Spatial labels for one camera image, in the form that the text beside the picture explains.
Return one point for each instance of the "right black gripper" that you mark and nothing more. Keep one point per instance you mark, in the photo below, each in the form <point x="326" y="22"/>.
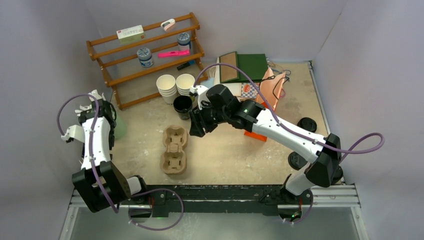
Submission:
<point x="198" y="127"/>

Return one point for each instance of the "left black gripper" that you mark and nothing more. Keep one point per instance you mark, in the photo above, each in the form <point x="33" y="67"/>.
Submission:
<point x="111" y="141"/>

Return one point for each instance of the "orange paper bag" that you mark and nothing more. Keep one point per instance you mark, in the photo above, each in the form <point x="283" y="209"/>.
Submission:
<point x="272" y="89"/>

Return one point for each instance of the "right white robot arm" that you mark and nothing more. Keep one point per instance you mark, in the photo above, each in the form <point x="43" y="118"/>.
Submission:
<point x="316" y="149"/>

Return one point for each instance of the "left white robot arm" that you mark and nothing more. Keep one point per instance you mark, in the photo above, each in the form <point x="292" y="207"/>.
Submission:
<point x="99" y="182"/>

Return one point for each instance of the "green straw holder cup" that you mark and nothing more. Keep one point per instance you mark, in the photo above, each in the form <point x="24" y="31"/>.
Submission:
<point x="120" y="129"/>

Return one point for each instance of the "black paper cup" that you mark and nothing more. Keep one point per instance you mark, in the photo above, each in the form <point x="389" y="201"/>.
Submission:
<point x="182" y="105"/>

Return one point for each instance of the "pulp cup carrier tray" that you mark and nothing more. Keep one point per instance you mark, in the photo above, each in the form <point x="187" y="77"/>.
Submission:
<point x="173" y="160"/>

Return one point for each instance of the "right white cup stack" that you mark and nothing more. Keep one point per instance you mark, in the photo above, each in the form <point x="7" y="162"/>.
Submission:
<point x="183" y="83"/>

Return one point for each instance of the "white cup stack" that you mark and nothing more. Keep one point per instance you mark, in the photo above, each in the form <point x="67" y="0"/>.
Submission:
<point x="166" y="85"/>
<point x="183" y="83"/>

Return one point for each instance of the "left white cup stack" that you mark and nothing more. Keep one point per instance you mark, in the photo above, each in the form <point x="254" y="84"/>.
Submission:
<point x="166" y="85"/>

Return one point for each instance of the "wooden shelf rack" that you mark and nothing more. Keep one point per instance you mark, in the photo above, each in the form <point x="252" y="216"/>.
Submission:
<point x="119" y="64"/>

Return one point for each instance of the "blue checkered paper bag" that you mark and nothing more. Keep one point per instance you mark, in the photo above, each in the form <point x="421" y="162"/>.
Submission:
<point x="248" y="91"/>

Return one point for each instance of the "black blue marker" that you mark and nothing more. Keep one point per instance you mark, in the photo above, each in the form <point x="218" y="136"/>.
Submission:
<point x="185" y="65"/>

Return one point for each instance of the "blue white jar left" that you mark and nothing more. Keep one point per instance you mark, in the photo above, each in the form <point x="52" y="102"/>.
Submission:
<point x="145" y="57"/>

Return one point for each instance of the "blue white jar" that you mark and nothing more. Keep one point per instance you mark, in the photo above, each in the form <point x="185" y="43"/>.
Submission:
<point x="184" y="41"/>
<point x="145" y="57"/>

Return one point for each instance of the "pink marker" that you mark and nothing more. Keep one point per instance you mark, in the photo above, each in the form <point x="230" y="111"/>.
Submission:
<point x="171" y="54"/>

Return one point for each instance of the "white green box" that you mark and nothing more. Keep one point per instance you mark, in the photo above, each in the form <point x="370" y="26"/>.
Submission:
<point x="130" y="35"/>

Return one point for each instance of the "green paper bag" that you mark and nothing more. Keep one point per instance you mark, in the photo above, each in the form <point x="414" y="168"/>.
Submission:
<point x="253" y="65"/>

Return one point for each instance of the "blue white jar right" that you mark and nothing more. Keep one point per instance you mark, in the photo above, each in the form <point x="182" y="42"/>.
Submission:
<point x="184" y="41"/>

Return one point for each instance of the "white pink clip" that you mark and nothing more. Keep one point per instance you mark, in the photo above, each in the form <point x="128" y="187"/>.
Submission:
<point x="168" y="25"/>

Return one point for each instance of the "black cup lid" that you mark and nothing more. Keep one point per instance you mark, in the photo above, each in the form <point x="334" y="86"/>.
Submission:
<point x="296" y="161"/>
<point x="307" y="124"/>

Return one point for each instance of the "black lid stack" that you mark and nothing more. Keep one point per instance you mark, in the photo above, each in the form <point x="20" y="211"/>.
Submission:
<point x="338" y="174"/>

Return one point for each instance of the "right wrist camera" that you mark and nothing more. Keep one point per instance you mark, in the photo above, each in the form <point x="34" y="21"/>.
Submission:
<point x="200" y="94"/>

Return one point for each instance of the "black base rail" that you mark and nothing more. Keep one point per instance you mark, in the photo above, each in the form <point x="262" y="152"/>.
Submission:
<point x="241" y="199"/>

